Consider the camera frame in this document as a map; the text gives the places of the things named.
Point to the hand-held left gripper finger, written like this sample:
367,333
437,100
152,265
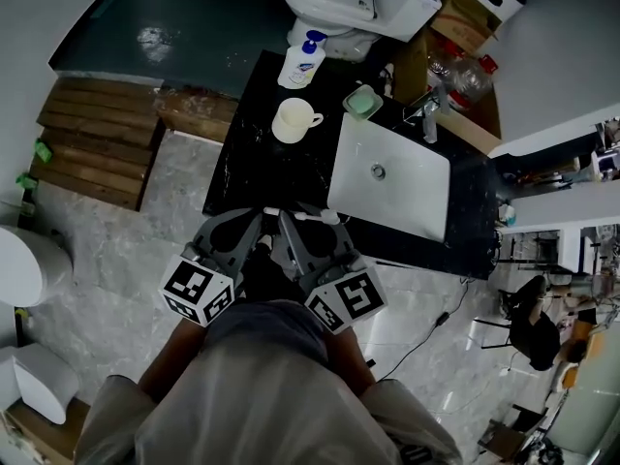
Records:
252,240
206,233

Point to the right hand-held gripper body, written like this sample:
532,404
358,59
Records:
353,293

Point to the white round trash bin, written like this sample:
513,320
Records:
29,267

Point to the white toothbrush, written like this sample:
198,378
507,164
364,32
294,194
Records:
310,216

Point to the green soap dish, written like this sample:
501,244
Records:
362,102

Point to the plastic-wrapped wooden block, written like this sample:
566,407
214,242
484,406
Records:
198,114

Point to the white lidded bin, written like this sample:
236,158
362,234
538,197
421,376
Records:
39,381

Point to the chrome faucet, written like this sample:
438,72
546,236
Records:
428,114

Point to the white toilet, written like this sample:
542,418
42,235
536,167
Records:
339,3

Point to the person's right forearm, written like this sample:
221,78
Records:
349,361

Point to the person's black trousers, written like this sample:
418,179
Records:
266,279

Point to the white sink basin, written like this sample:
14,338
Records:
387,182

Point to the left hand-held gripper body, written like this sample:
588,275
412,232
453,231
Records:
194,286

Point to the clear plastic jar red lid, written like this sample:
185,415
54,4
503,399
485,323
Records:
472,83

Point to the black marble vanity table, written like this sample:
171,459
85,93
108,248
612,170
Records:
261,172

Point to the person's light grey shirt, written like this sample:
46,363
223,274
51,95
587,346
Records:
261,395

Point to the person's left forearm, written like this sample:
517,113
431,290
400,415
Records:
174,361

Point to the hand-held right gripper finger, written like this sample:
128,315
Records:
294,245
345,247

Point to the person's shoe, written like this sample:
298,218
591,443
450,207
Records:
264,242

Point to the white soap bottle blue pump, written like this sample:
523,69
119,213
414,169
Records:
300,63

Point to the small green packet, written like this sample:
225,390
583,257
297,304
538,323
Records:
26,181
42,150

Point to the wooden slat platform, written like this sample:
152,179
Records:
97,143

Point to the clear plastic bag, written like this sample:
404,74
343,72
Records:
441,66

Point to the large cardboard box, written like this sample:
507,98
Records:
465,124

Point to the brown wooden stool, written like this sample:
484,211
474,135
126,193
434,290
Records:
508,436

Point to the small cardboard box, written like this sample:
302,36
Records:
465,22

